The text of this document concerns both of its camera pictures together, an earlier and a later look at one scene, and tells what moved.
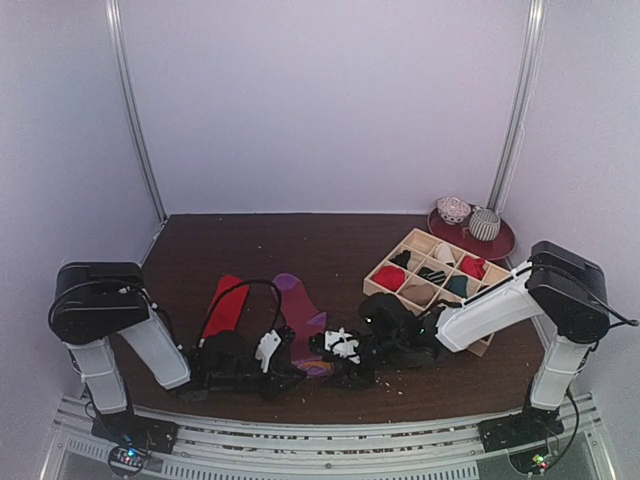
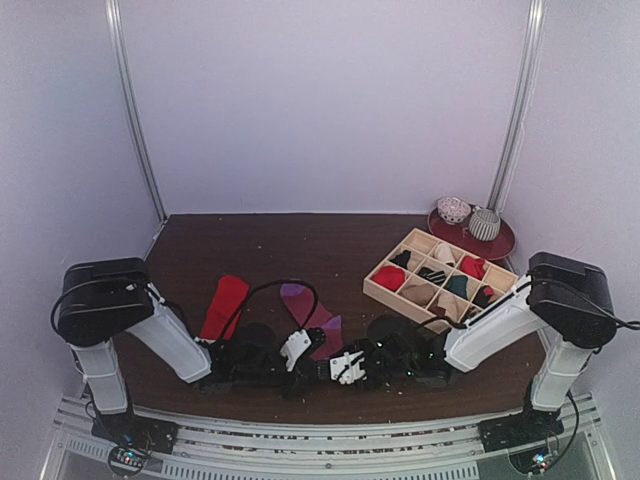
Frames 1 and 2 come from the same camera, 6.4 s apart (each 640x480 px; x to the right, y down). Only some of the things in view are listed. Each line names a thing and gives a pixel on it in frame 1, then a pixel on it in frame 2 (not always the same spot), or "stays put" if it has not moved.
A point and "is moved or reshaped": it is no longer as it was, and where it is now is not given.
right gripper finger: (316, 343) -> (322, 369)
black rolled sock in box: (402, 259) stays put
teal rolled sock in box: (457, 285) stays put
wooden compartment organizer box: (427, 270) stays put
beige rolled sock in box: (421, 294) stays put
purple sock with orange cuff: (304, 319) is moved or reshaped
